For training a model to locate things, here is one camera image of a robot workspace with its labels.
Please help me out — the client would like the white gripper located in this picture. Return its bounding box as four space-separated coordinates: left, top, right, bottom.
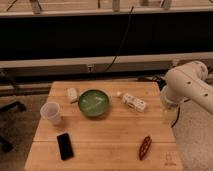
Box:
160 86 181 124

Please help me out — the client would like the white labelled plastic bottle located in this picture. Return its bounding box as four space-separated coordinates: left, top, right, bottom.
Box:
116 91 147 112

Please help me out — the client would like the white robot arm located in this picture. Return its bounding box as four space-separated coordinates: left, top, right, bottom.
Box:
160 61 213 124

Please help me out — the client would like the red brown oblong object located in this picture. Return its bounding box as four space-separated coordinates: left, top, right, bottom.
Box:
139 136 152 160

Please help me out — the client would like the green bowl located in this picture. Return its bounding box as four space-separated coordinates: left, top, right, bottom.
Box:
78 89 110 118

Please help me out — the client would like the small white box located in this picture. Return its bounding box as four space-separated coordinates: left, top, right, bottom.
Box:
66 88 78 103

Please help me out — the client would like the black smartphone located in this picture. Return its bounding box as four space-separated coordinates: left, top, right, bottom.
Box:
57 133 74 160

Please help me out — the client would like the translucent white plastic cup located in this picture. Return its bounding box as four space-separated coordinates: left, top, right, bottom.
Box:
40 102 62 125

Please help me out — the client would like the black office chair base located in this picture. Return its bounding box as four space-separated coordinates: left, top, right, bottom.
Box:
0 68 27 154

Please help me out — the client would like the black hanging cable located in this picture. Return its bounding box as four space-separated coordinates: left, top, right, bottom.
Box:
101 5 135 74

